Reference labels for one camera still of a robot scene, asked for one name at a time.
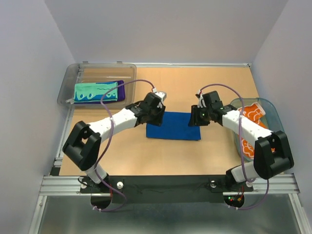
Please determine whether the blue towel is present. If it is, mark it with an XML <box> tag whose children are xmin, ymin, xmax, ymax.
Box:
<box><xmin>146</xmin><ymin>112</ymin><xmax>201</xmax><ymax>141</ymax></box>

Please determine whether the smoky clear plastic bin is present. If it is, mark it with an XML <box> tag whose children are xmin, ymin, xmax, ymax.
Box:
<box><xmin>57</xmin><ymin>62</ymin><xmax>137</xmax><ymax>109</ymax></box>

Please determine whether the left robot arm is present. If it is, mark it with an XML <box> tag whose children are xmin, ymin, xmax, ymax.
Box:
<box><xmin>62</xmin><ymin>91</ymin><xmax>167</xmax><ymax>192</ymax></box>

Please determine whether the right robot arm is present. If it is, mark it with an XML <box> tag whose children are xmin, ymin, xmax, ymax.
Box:
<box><xmin>188</xmin><ymin>91</ymin><xmax>294</xmax><ymax>190</ymax></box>

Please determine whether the purple towel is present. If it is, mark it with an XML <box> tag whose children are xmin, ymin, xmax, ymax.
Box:
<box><xmin>82</xmin><ymin>80</ymin><xmax>126</xmax><ymax>104</ymax></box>

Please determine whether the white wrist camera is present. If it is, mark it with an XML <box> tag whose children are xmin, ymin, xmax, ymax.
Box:
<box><xmin>195</xmin><ymin>90</ymin><xmax>206</xmax><ymax>108</ymax></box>
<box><xmin>153</xmin><ymin>91</ymin><xmax>167</xmax><ymax>102</ymax></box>

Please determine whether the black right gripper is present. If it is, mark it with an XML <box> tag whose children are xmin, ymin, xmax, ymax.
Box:
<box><xmin>187</xmin><ymin>105</ymin><xmax>212</xmax><ymax>127</ymax></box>

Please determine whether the aluminium frame rail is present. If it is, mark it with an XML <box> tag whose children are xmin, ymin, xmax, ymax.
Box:
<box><xmin>28</xmin><ymin>62</ymin><xmax>308</xmax><ymax>234</ymax></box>

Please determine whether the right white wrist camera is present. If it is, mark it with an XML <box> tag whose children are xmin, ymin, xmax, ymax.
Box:
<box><xmin>195</xmin><ymin>90</ymin><xmax>206</xmax><ymax>108</ymax></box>

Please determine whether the orange white patterned towel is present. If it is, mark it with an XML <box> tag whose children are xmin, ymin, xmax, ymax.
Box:
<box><xmin>241</xmin><ymin>102</ymin><xmax>267</xmax><ymax>161</ymax></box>

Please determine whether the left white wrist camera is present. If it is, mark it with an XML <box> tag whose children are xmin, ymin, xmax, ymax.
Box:
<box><xmin>153</xmin><ymin>91</ymin><xmax>167</xmax><ymax>102</ymax></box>

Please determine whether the teal plastic bin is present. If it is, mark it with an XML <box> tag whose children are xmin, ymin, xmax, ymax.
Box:
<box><xmin>230</xmin><ymin>97</ymin><xmax>284</xmax><ymax>162</ymax></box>

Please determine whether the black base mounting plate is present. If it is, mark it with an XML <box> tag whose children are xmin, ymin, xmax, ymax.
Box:
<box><xmin>80</xmin><ymin>175</ymin><xmax>253</xmax><ymax>208</ymax></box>

